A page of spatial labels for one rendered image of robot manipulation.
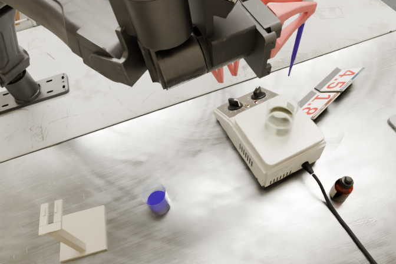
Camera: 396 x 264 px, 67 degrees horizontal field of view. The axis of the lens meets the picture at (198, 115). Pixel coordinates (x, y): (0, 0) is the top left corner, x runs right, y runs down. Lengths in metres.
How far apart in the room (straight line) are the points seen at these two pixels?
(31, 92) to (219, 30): 0.61
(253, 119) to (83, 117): 0.40
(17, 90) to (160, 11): 0.60
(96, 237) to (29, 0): 0.39
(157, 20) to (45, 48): 0.75
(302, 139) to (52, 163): 0.51
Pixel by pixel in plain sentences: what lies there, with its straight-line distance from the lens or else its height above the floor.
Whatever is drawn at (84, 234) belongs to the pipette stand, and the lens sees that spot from 0.61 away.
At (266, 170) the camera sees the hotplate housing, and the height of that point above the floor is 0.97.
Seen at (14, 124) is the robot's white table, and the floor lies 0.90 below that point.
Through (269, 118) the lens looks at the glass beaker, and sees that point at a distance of 0.50.
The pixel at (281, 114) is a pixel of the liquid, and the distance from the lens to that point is 0.53.
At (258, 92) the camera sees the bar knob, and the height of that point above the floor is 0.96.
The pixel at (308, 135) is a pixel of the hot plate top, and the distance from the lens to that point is 0.55.
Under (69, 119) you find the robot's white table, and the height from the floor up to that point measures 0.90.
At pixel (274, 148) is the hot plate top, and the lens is 0.53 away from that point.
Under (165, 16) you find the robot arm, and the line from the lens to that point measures 0.27.
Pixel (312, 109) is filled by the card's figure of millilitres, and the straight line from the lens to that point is 0.67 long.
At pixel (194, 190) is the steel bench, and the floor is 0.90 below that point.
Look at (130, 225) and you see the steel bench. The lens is 0.59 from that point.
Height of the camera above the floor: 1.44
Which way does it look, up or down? 53 degrees down
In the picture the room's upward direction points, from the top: 9 degrees counter-clockwise
